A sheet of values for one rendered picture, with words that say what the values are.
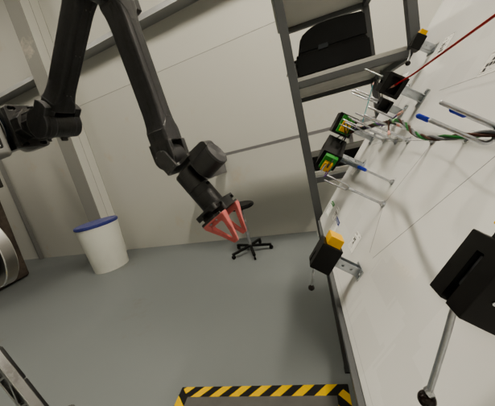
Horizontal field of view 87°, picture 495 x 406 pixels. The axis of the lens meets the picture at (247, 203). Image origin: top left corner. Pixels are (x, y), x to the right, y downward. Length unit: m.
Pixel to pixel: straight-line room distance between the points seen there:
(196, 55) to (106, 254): 2.93
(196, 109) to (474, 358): 3.60
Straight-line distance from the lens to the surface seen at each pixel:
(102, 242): 4.20
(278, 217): 3.52
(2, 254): 0.91
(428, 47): 1.00
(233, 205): 0.64
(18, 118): 0.98
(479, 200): 0.44
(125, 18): 0.72
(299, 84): 1.18
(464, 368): 0.36
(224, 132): 3.54
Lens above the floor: 1.24
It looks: 12 degrees down
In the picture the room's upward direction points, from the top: 14 degrees counter-clockwise
